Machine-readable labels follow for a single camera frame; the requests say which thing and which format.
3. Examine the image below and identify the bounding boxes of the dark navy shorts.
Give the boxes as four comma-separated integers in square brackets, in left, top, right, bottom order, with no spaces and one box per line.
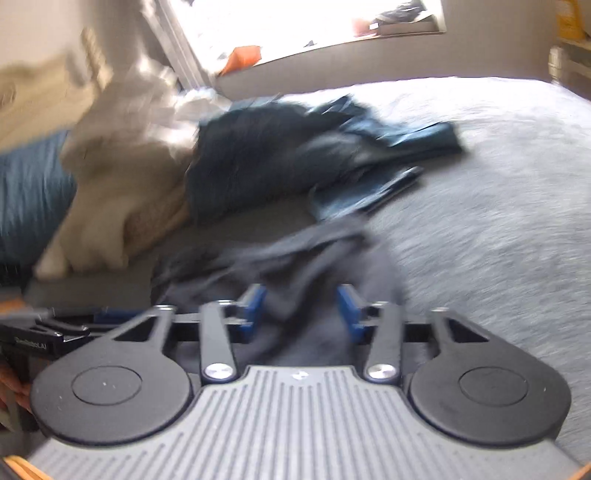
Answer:
[150,216,406,369]

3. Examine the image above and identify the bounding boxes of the dark teal garment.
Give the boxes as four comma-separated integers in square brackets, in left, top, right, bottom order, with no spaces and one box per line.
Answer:
[184,95,462,221]

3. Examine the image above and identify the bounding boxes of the cream fleece blanket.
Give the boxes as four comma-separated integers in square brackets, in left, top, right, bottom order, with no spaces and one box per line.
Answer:
[1,58,229,281]

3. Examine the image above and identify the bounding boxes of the blue pillow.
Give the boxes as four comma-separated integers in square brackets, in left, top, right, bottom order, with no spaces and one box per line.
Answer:
[0,130,76,267]

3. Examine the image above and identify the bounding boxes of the orange object at window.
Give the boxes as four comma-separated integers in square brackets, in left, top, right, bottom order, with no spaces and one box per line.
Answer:
[217,45,262,76]

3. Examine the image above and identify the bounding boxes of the items on window sill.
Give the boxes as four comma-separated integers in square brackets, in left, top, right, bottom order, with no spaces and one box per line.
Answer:
[353,0,440,37]

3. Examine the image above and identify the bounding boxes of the white shelf unit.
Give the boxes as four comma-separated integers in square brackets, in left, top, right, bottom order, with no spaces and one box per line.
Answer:
[548,38,591,100]

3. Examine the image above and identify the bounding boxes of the yellow box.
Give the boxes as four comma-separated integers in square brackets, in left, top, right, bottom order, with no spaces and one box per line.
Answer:
[555,0,587,41]

